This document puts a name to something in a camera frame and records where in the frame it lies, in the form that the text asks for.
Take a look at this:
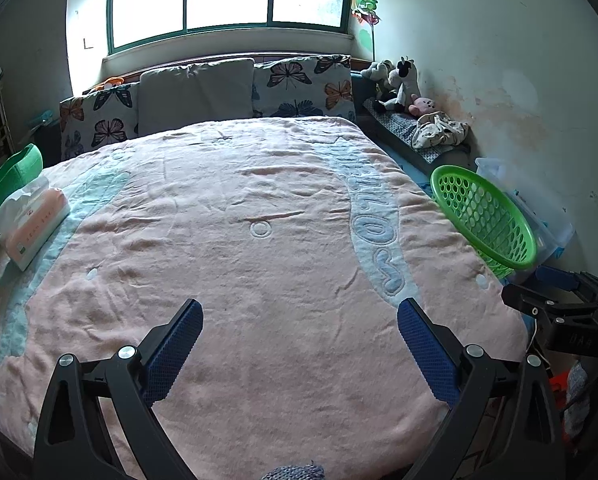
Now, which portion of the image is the clear plastic storage bin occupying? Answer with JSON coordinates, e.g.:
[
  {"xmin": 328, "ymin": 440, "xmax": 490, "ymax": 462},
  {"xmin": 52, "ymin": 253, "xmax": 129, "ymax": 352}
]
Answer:
[{"xmin": 475, "ymin": 157, "xmax": 575, "ymax": 264}]

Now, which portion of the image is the green mesh plastic basket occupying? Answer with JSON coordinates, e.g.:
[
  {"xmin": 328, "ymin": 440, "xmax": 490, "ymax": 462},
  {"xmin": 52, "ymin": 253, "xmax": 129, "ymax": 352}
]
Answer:
[{"xmin": 430, "ymin": 165, "xmax": 537, "ymax": 280}]

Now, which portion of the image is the pink towel blanket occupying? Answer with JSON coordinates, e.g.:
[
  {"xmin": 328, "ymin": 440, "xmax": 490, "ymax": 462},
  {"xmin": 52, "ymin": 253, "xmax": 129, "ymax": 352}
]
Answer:
[{"xmin": 0, "ymin": 117, "xmax": 527, "ymax": 479}]

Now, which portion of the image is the crumpled beige cloth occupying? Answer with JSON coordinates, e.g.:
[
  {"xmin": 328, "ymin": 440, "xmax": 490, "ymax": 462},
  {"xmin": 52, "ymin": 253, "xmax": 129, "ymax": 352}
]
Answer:
[{"xmin": 411, "ymin": 112, "xmax": 470, "ymax": 150}]

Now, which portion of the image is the pink tissue pack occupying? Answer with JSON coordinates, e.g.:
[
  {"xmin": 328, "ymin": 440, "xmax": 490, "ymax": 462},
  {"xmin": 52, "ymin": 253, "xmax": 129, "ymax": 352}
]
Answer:
[{"xmin": 0, "ymin": 176, "xmax": 70, "ymax": 271}]

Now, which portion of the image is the checkered bench cushion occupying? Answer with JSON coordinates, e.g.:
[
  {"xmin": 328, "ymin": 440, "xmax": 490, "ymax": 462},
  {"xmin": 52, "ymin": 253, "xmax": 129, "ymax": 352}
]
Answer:
[{"xmin": 357, "ymin": 99, "xmax": 473, "ymax": 176}]

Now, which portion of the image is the pink plush toy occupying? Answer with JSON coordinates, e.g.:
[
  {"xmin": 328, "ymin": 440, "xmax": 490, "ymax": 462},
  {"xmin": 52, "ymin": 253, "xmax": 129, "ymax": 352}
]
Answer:
[{"xmin": 407, "ymin": 94, "xmax": 437, "ymax": 118}]

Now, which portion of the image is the green fabric holder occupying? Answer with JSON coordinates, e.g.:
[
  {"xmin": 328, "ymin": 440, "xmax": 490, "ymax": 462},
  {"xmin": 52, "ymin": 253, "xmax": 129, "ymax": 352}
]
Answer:
[{"xmin": 0, "ymin": 143, "xmax": 43, "ymax": 205}]

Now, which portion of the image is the cow plush toy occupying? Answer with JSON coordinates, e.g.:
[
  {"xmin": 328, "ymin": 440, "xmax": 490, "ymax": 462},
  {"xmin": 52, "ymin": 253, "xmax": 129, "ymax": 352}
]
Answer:
[{"xmin": 373, "ymin": 56, "xmax": 419, "ymax": 114}]

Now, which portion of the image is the left butterfly cushion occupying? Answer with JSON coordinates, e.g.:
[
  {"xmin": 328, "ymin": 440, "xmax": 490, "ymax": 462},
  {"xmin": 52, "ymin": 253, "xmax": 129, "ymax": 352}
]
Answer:
[{"xmin": 59, "ymin": 82, "xmax": 138, "ymax": 160}]

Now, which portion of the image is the butterfly cushion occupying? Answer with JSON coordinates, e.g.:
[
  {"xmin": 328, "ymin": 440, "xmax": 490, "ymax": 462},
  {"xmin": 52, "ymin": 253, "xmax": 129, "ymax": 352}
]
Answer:
[
  {"xmin": 252, "ymin": 54, "xmax": 355, "ymax": 122},
  {"xmin": 59, "ymin": 82, "xmax": 138, "ymax": 160}
]

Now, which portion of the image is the grey middle cushion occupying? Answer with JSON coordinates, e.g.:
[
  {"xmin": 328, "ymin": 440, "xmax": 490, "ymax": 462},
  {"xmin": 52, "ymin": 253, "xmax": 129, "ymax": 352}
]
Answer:
[{"xmin": 137, "ymin": 58, "xmax": 255, "ymax": 136}]

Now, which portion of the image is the grey white plush toy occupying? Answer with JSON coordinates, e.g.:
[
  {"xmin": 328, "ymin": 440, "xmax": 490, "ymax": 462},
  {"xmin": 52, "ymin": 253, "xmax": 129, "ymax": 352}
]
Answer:
[{"xmin": 361, "ymin": 60, "xmax": 395, "ymax": 91}]

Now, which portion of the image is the right butterfly cushion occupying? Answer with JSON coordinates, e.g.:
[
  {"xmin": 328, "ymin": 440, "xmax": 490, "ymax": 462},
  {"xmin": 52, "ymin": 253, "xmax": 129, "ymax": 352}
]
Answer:
[{"xmin": 252, "ymin": 54, "xmax": 355, "ymax": 122}]

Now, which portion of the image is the colourful pinwheel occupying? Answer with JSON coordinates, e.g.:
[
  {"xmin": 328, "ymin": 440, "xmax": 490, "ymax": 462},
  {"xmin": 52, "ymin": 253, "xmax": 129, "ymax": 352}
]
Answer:
[{"xmin": 351, "ymin": 0, "xmax": 380, "ymax": 62}]

